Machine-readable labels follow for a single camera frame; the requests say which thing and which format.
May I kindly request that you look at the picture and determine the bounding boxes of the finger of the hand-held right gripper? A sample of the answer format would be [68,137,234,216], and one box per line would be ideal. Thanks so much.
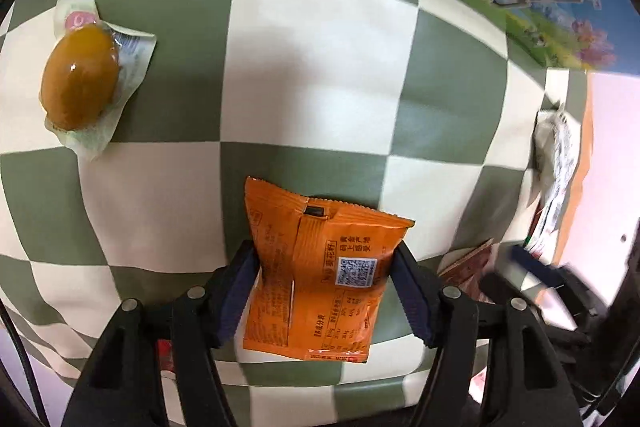
[480,243,608,348]

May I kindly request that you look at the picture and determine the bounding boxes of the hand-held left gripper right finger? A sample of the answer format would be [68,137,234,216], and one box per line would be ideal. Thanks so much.
[392,243,583,427]

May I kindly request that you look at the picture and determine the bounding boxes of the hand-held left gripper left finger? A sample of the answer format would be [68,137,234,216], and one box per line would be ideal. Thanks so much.
[60,239,261,427]

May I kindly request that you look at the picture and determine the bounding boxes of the orange snack packet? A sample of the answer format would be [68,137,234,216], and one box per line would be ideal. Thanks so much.
[242,177,416,364]

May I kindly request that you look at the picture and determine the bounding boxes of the small red snack packet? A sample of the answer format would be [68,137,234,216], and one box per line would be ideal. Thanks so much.
[155,339,176,380]

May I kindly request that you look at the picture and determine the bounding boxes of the white grey snack packet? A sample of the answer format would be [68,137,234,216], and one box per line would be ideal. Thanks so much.
[530,104,581,253]

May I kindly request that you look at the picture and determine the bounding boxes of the green white checkered mat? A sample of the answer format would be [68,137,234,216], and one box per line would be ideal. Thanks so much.
[0,0,596,427]

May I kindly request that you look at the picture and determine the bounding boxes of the brown egg packet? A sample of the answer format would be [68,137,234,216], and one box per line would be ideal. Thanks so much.
[39,0,158,162]

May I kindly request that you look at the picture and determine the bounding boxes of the black cable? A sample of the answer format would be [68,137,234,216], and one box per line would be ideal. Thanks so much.
[0,297,51,427]

